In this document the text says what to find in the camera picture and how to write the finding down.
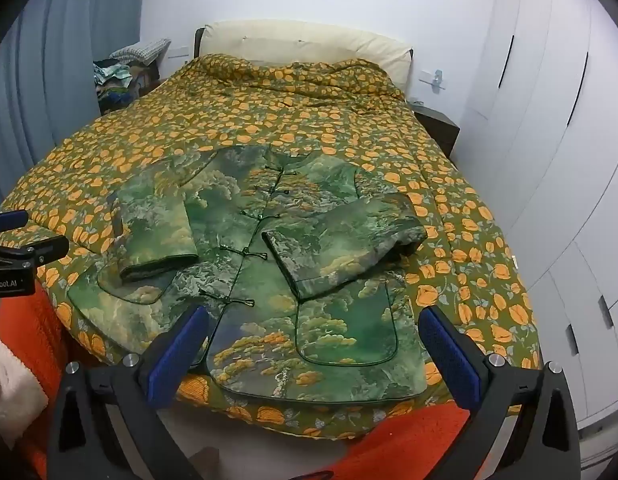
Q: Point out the blue-grey curtain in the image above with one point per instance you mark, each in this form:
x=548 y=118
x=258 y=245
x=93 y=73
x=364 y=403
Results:
x=54 y=75

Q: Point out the white wardrobe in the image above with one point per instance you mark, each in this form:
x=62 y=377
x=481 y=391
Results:
x=554 y=135

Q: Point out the white wall socket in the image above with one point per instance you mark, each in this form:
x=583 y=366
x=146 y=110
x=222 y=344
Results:
x=179 y=53

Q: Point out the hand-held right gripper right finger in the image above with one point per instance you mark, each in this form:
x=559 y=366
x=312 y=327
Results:
x=451 y=355

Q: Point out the pile of mixed clothes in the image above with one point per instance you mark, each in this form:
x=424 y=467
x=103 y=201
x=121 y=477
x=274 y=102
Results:
x=121 y=77

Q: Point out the cream pillow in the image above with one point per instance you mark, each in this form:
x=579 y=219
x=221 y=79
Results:
x=299 y=42

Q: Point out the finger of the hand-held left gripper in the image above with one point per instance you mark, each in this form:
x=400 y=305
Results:
x=9 y=220
x=34 y=251

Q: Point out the orange floral green blanket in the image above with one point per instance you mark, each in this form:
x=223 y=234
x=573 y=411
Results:
x=299 y=110

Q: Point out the orange bed sheet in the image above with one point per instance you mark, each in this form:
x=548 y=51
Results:
x=29 y=330

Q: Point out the green landscape print jacket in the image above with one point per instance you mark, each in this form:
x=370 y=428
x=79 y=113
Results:
x=309 y=270

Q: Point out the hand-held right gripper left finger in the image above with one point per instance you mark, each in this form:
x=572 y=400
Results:
x=176 y=355

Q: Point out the dark wooden nightstand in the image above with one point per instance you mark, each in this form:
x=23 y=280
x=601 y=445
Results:
x=439 y=127

